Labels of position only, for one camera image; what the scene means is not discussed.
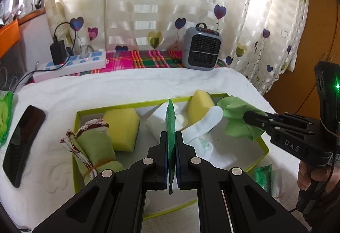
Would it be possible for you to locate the yellow sponge with green scourer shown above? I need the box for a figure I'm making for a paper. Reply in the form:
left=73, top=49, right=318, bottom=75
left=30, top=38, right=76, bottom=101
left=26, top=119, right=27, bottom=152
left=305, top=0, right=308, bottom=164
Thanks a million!
left=102, top=108, right=141, bottom=152

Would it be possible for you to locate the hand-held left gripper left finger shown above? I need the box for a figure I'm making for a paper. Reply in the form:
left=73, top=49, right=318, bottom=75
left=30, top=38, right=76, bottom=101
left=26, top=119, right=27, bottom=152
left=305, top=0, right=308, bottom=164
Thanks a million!
left=32, top=131, right=169, bottom=233

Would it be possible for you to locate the person's right hand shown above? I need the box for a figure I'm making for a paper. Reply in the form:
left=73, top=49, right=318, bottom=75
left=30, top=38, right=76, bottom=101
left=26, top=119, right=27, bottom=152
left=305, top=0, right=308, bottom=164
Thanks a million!
left=297, top=161, right=340, bottom=196

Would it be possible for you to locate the white sock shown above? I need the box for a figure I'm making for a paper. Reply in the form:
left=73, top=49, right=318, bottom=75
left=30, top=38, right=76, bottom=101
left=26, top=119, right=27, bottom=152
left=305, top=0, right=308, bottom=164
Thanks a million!
left=181, top=105, right=224, bottom=163

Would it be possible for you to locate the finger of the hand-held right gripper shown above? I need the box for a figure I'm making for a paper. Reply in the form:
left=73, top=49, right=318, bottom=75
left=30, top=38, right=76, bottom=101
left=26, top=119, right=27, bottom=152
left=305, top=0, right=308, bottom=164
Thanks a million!
left=266, top=112, right=318, bottom=132
left=243, top=110, right=282, bottom=140

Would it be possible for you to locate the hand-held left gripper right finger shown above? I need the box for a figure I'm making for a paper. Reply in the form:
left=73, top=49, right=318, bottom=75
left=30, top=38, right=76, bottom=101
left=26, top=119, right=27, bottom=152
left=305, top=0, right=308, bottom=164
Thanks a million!
left=175, top=131, right=314, bottom=233

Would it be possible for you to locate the white cloth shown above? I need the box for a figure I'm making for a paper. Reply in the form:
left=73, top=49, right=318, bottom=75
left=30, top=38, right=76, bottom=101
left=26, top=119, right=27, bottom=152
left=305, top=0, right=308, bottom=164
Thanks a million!
left=146, top=104, right=192, bottom=140

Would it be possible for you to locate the light green cloth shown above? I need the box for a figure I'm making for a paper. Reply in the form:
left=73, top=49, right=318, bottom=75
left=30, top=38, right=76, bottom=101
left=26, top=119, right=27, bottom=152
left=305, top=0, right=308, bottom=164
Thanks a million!
left=216, top=96, right=266, bottom=142

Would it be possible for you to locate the black charger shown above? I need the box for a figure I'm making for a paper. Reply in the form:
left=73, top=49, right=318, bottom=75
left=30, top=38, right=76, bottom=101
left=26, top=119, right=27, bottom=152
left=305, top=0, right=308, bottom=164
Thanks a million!
left=50, top=40, right=67, bottom=65

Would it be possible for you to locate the lime green cardboard box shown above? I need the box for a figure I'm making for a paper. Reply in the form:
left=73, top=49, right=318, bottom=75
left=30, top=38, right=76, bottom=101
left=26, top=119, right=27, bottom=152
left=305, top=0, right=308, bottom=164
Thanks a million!
left=72, top=93, right=270, bottom=219

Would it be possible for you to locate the black charger cable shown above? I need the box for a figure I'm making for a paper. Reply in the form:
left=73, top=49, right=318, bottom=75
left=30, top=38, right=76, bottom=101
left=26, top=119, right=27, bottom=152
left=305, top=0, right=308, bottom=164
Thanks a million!
left=53, top=22, right=83, bottom=53

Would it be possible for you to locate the wooden cabinet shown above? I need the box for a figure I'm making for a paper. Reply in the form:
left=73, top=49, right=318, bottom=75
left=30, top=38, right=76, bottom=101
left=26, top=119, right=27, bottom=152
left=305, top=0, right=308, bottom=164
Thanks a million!
left=262, top=0, right=340, bottom=127

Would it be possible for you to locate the plaid cloth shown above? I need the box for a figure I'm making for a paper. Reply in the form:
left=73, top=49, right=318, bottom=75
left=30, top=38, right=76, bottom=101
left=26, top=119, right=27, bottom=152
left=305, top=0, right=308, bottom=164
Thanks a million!
left=77, top=50, right=226, bottom=75

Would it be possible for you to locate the white power strip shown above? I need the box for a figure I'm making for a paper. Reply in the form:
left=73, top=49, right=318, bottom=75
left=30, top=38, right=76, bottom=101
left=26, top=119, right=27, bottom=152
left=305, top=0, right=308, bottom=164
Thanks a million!
left=32, top=49, right=107, bottom=83

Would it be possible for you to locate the green tea packet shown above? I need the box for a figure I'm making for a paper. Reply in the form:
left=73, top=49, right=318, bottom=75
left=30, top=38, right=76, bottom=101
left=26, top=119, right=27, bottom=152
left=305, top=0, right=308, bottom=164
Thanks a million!
left=165, top=99, right=177, bottom=195
left=252, top=164, right=274, bottom=195

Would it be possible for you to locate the small yellow sponge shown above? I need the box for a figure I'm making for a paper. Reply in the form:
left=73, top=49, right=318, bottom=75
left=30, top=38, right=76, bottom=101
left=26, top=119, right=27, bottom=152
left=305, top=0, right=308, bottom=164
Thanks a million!
left=187, top=90, right=215, bottom=126

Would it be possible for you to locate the grey small heater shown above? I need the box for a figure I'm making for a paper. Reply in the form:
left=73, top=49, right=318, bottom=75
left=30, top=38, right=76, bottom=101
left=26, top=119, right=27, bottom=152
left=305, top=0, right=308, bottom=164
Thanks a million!
left=181, top=23, right=223, bottom=71

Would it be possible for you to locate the green tissue packet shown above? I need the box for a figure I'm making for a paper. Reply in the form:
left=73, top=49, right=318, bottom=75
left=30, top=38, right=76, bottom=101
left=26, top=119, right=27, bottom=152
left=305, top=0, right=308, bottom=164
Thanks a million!
left=0, top=90, right=14, bottom=147

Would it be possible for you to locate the green towel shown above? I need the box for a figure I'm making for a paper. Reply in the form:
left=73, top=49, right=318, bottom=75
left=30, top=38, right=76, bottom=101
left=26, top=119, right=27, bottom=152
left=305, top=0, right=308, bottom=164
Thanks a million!
left=61, top=119, right=125, bottom=186

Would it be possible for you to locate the black smartphone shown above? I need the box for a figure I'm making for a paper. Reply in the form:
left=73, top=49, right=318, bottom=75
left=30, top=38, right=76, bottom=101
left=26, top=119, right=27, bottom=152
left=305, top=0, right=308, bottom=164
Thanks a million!
left=2, top=105, right=46, bottom=188

